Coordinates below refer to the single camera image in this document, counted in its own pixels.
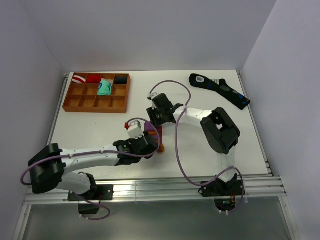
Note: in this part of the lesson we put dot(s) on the dark teal rolled sock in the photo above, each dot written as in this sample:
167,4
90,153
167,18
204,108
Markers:
120,79

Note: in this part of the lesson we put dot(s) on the maroon purple striped sock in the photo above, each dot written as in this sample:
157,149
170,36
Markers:
158,136

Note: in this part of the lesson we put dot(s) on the brown wooden divider tray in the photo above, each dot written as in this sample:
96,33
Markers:
83,98

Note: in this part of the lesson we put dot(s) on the aluminium frame rail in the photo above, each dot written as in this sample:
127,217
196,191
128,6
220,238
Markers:
170,189

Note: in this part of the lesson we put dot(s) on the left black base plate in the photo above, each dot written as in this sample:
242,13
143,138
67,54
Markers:
100,192

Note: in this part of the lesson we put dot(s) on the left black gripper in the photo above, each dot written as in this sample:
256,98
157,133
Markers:
131,140

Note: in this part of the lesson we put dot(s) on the red white striped rolled sock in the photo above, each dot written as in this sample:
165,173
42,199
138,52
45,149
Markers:
78,79

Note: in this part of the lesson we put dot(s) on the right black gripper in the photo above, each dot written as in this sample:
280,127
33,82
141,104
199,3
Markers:
151,113

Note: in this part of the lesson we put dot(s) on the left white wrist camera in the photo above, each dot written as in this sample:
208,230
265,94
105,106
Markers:
134,129

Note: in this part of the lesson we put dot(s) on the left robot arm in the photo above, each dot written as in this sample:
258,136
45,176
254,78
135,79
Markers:
54,168

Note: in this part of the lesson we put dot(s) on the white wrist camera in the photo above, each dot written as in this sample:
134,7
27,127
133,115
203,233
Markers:
134,129
151,95

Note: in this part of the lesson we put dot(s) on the mint green rolled sock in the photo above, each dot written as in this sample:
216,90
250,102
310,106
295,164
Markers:
104,88

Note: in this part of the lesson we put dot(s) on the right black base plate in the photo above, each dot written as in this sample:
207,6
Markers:
219,188

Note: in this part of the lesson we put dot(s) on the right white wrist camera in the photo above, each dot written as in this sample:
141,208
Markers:
151,95

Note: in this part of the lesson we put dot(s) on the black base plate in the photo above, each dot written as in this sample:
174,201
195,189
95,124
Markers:
100,192
219,188

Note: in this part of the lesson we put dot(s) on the black blue sock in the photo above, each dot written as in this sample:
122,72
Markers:
221,87

